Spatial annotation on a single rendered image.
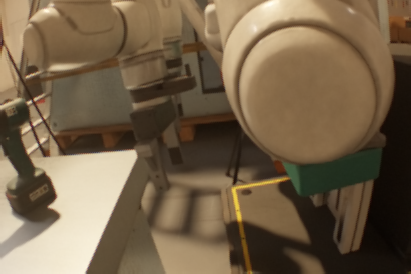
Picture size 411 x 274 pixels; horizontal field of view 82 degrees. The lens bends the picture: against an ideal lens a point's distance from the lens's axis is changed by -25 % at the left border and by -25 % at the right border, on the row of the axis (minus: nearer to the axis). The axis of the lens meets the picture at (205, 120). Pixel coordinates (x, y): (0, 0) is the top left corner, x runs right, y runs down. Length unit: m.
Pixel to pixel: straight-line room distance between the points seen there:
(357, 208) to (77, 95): 2.57
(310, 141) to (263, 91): 0.05
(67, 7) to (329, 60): 0.36
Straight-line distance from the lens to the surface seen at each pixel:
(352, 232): 0.84
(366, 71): 0.20
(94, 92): 2.79
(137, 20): 0.53
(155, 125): 0.53
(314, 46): 0.19
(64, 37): 0.42
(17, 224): 0.65
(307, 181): 0.46
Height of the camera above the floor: 0.95
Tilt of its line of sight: 18 degrees down
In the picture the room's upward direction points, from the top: 8 degrees counter-clockwise
